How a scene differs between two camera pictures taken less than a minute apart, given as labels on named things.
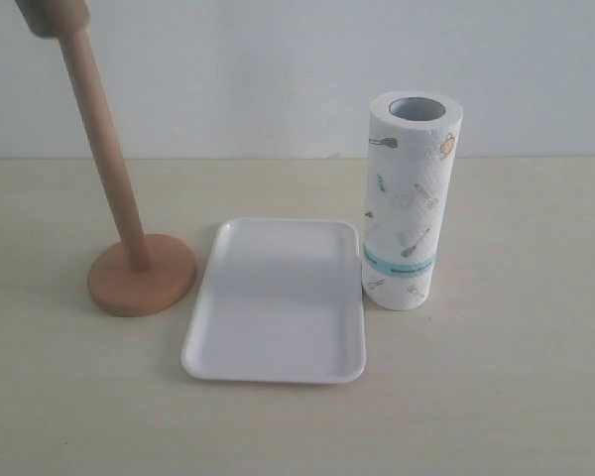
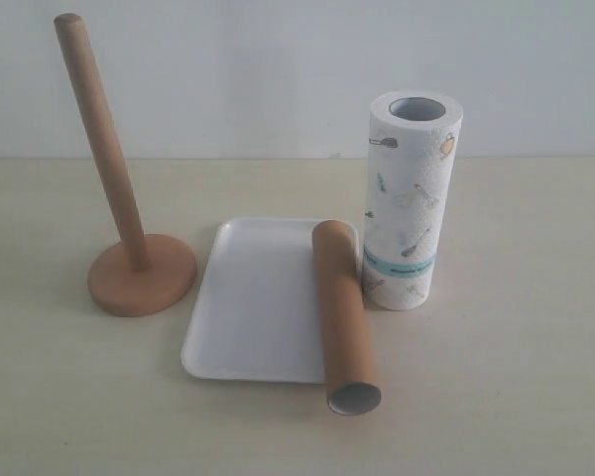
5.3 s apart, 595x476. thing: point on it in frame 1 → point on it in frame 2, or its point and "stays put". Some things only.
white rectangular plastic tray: (280, 302) stays put
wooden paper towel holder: (138, 276) stays put
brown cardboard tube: (57, 19) → (351, 383)
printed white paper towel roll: (412, 144) stays put
